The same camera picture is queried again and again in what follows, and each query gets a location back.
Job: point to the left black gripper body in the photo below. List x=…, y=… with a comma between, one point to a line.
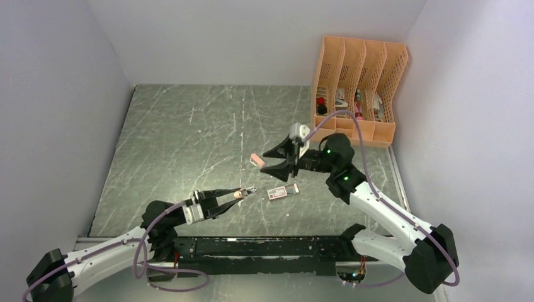
x=205, y=204

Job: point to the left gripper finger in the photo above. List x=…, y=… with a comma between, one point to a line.
x=220, y=210
x=216, y=193

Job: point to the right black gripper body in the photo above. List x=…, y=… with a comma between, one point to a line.
x=313, y=160

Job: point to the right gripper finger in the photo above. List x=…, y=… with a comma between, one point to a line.
x=287, y=149
x=282, y=171

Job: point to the red white staple box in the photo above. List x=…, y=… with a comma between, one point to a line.
x=282, y=192

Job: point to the pink stapler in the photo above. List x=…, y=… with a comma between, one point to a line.
x=257, y=161
x=245, y=192

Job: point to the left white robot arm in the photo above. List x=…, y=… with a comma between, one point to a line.
x=60, y=277

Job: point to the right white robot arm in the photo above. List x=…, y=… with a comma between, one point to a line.
x=426, y=254

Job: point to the red black item in organizer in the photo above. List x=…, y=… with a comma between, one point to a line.
x=321, y=106

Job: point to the pink items in organizer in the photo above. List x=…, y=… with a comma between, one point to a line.
x=341, y=103

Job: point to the orange file organizer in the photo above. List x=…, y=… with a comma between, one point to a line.
x=353, y=88

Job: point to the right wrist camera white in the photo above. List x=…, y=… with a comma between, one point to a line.
x=298, y=136

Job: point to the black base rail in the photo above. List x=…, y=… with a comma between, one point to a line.
x=325, y=255

